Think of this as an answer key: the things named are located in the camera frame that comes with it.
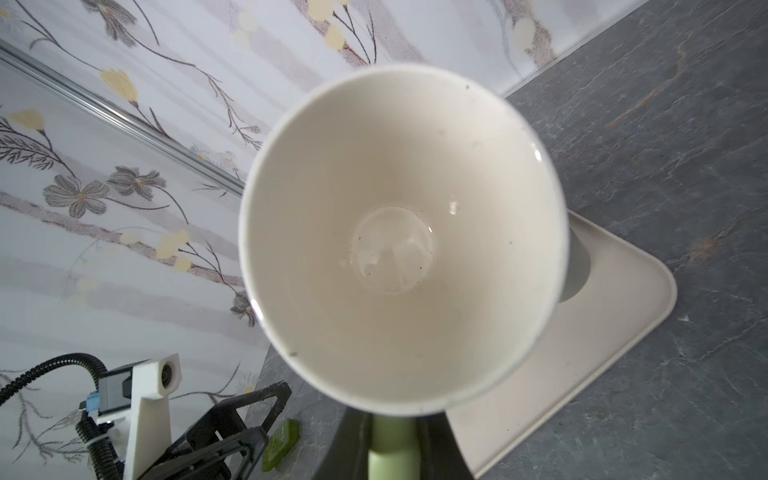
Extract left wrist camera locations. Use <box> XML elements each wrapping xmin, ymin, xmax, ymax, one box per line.
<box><xmin>78</xmin><ymin>354</ymin><xmax>182</xmax><ymax>479</ymax></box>

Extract beige plastic tray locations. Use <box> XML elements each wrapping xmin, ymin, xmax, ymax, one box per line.
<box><xmin>447</xmin><ymin>213</ymin><xmax>677</xmax><ymax>477</ymax></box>

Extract green square block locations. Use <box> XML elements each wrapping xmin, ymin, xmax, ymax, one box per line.
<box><xmin>261</xmin><ymin>418</ymin><xmax>300</xmax><ymax>472</ymax></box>

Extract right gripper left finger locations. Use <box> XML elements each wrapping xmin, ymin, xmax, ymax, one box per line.
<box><xmin>313</xmin><ymin>407</ymin><xmax>372</xmax><ymax>480</ymax></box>

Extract light green mug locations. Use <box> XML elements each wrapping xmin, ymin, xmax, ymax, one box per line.
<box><xmin>238</xmin><ymin>64</ymin><xmax>570</xmax><ymax>479</ymax></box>

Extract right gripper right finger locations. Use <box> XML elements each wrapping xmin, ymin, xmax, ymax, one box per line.
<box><xmin>416</xmin><ymin>412</ymin><xmax>474</xmax><ymax>480</ymax></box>

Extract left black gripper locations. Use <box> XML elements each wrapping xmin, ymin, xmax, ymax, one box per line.
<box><xmin>140</xmin><ymin>381</ymin><xmax>292</xmax><ymax>479</ymax></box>

